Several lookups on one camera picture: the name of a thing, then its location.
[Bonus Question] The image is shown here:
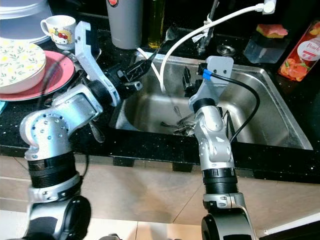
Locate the white cartoon mug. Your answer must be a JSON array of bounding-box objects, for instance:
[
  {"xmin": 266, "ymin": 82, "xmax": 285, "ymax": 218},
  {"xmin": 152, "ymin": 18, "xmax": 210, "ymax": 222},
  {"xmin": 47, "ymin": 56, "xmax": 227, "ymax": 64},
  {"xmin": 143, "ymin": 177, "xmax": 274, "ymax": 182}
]
[{"xmin": 40, "ymin": 15, "xmax": 78, "ymax": 51}]

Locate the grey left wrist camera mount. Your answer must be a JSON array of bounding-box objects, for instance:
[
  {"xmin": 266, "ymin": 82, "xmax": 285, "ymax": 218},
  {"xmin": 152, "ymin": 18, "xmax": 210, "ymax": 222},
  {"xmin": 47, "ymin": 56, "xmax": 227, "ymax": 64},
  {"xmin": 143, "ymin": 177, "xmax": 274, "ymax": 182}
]
[{"xmin": 75, "ymin": 21, "xmax": 121, "ymax": 107}]

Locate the round metal hole cap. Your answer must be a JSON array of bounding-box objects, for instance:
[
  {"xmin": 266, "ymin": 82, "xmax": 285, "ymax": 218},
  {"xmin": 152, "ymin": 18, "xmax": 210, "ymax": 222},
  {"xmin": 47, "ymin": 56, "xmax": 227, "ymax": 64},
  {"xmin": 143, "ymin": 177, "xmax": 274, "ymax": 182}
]
[{"xmin": 216, "ymin": 44, "xmax": 237, "ymax": 57}]

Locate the pink plate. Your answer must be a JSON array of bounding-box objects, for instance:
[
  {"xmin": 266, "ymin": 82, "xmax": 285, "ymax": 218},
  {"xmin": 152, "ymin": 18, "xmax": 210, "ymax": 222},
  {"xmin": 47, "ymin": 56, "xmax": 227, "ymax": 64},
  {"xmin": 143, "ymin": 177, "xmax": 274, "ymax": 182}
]
[{"xmin": 0, "ymin": 50, "xmax": 76, "ymax": 102}]

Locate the beige cabinet front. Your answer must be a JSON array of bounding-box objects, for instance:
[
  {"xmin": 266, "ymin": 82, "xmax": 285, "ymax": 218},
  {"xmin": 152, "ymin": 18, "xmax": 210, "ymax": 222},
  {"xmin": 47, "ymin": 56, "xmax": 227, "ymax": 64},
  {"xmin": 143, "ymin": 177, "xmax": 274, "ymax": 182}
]
[{"xmin": 0, "ymin": 159, "xmax": 320, "ymax": 233}]

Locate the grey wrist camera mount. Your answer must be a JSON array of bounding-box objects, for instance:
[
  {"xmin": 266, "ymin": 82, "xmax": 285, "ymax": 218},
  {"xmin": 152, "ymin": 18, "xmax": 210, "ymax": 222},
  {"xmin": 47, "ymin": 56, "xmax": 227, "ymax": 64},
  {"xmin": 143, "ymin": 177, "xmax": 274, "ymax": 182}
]
[
  {"xmin": 75, "ymin": 21, "xmax": 121, "ymax": 107},
  {"xmin": 189, "ymin": 56, "xmax": 235, "ymax": 108}
]

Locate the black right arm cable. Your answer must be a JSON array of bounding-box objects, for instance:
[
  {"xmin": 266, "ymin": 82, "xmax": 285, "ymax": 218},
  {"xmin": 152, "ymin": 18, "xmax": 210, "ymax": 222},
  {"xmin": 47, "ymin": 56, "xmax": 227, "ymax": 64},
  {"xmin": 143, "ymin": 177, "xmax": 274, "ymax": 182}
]
[{"xmin": 200, "ymin": 70, "xmax": 261, "ymax": 143}]

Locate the grey thermos bottle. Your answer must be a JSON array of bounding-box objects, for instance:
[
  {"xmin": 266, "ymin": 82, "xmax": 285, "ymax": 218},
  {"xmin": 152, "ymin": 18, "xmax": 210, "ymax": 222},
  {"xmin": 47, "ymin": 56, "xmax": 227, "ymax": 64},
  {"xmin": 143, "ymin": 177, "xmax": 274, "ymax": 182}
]
[{"xmin": 106, "ymin": 0, "xmax": 144, "ymax": 50}]

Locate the white hose connector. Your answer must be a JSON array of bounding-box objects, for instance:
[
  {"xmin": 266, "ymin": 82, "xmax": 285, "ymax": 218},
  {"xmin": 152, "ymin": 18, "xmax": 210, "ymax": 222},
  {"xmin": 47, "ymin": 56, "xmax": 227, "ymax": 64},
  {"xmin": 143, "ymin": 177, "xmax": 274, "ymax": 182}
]
[{"xmin": 260, "ymin": 0, "xmax": 278, "ymax": 15}]

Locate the white hose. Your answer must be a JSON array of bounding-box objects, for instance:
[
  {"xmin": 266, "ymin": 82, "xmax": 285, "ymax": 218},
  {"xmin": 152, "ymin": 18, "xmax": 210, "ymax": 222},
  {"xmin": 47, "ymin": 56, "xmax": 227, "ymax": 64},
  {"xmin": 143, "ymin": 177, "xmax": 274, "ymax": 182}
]
[{"xmin": 136, "ymin": 2, "xmax": 268, "ymax": 93}]

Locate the white floral bowl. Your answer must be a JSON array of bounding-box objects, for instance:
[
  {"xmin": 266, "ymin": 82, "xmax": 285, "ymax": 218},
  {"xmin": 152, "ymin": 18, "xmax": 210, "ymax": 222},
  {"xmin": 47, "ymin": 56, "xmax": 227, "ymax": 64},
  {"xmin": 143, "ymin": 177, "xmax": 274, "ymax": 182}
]
[{"xmin": 0, "ymin": 39, "xmax": 47, "ymax": 94}]

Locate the glass oil bottle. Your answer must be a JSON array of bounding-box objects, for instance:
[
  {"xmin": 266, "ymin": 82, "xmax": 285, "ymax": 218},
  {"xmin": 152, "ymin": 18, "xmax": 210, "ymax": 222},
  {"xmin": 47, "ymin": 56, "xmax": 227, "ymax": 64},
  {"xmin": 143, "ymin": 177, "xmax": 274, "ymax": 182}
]
[{"xmin": 147, "ymin": 0, "xmax": 167, "ymax": 49}]

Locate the metal faucet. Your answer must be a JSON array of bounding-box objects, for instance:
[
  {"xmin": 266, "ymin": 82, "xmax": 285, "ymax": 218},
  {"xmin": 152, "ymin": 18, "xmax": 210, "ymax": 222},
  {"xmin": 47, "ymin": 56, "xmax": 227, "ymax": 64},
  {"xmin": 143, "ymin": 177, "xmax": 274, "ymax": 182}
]
[{"xmin": 197, "ymin": 0, "xmax": 221, "ymax": 55}]

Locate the clear plastic sponge box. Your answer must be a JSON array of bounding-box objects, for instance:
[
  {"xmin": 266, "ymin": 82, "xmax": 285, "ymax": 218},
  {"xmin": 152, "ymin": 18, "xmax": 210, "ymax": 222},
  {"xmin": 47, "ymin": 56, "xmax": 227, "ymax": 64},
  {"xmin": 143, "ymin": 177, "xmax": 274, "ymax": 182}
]
[{"xmin": 244, "ymin": 32, "xmax": 290, "ymax": 65}]

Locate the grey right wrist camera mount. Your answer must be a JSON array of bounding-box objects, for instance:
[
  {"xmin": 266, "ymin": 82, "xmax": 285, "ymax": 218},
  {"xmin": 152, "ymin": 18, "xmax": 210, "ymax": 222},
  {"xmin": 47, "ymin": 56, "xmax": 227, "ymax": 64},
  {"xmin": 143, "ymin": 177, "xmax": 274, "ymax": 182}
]
[{"xmin": 189, "ymin": 56, "xmax": 235, "ymax": 108}]

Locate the pink yellow sponge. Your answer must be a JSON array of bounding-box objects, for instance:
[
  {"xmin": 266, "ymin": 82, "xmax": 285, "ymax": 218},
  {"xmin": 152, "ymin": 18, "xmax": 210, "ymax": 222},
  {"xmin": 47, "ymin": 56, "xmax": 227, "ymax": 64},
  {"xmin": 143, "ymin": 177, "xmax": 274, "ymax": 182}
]
[{"xmin": 256, "ymin": 23, "xmax": 290, "ymax": 39}]

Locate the stainless steel sink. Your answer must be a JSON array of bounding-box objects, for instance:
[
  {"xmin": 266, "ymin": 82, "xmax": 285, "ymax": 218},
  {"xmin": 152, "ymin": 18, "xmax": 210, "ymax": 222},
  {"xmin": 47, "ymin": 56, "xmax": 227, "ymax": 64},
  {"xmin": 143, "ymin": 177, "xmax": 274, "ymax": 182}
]
[{"xmin": 111, "ymin": 52, "xmax": 313, "ymax": 151}]

